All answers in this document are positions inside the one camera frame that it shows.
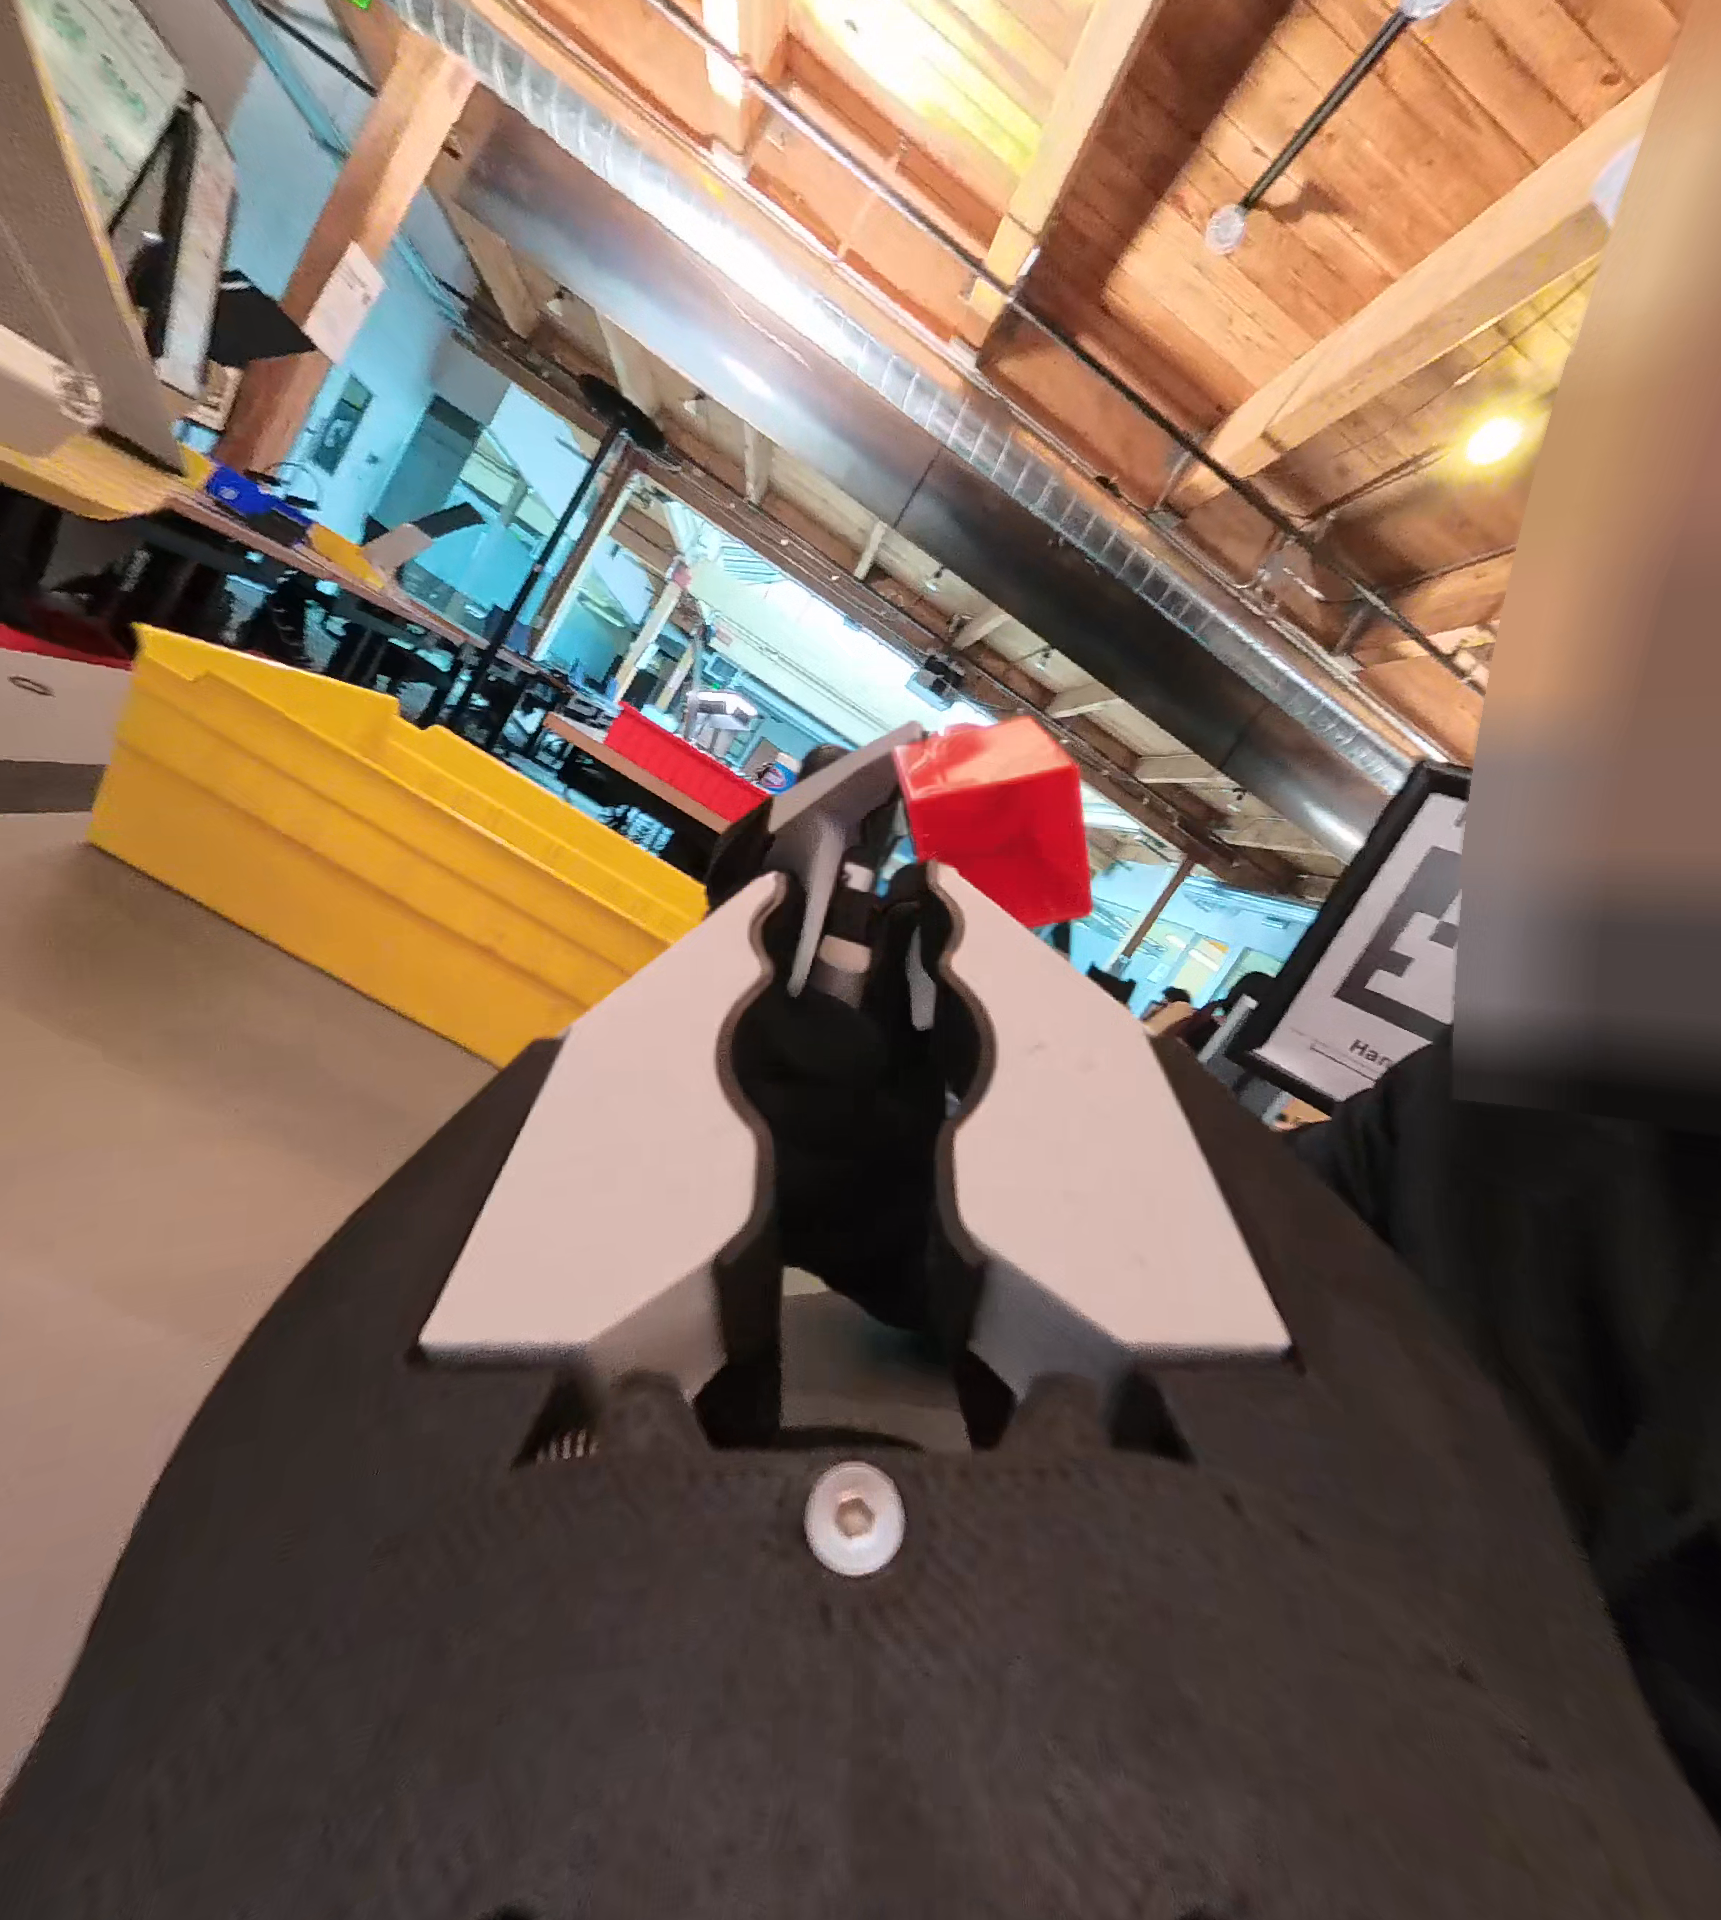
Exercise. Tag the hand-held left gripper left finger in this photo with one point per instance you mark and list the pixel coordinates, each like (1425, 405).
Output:
(605, 1199)

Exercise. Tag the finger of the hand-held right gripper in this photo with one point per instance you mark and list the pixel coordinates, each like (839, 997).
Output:
(922, 968)
(837, 816)

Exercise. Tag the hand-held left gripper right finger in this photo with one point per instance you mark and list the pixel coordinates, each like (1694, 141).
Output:
(1114, 1199)

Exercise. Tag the small red object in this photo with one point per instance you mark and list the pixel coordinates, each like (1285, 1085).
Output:
(1003, 816)

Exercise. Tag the yellow plastic bin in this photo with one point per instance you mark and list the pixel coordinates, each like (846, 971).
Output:
(351, 869)

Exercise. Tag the person's right hand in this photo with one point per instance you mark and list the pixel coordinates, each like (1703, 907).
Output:
(860, 1140)

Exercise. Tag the red plastic bin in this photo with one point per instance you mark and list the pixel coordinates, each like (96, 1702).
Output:
(4, 618)
(673, 758)

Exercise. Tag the black and white tag poster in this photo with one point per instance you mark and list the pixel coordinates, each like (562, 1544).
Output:
(1385, 959)

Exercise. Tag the black round-base floor stand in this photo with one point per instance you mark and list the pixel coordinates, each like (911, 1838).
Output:
(576, 509)

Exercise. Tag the small yellow bin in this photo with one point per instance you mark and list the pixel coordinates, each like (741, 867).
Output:
(346, 554)

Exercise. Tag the small blue bin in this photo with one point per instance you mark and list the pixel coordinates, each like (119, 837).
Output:
(254, 491)

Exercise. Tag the white paper sign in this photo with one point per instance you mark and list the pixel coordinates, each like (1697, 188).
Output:
(346, 299)

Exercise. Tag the black angled panel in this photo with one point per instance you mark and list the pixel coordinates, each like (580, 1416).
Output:
(262, 318)

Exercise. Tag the round ceiling lamp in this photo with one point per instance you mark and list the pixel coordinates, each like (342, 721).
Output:
(1493, 438)

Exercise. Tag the blank whiteboard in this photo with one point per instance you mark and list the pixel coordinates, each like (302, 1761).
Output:
(201, 254)

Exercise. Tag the whiteboard with green writing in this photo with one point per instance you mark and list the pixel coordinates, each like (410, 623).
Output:
(111, 76)

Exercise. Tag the silver spiral air duct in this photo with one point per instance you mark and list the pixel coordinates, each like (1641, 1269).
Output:
(950, 419)

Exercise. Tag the thick wooden post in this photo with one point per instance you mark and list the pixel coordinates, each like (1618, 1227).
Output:
(351, 241)

